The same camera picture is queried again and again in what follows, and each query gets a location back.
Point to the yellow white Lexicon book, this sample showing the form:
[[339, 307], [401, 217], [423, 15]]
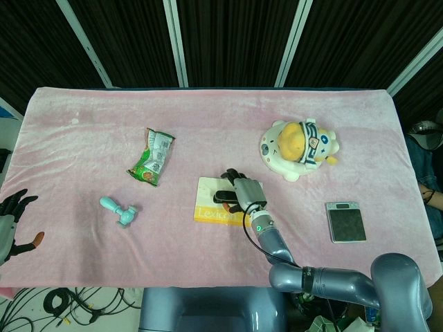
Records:
[[211, 202]]

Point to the right robot hand grey black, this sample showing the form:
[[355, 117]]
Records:
[[247, 195]]

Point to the green snack packet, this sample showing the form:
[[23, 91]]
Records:
[[152, 157]]

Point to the light blue toy hammer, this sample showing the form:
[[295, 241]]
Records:
[[119, 210]]

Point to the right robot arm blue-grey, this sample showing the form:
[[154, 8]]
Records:
[[328, 276]]

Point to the seated person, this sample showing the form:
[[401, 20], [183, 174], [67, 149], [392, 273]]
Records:
[[427, 166]]

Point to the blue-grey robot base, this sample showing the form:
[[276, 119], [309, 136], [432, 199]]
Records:
[[212, 309]]

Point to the white yellow plush toy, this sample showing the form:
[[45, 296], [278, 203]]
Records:
[[297, 148]]

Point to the left robot hand grey black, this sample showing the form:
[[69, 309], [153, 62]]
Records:
[[10, 221]]

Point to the pink tablecloth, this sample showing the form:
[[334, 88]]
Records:
[[138, 249]]

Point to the small digital kitchen scale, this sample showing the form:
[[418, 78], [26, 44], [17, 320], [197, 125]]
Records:
[[346, 222]]

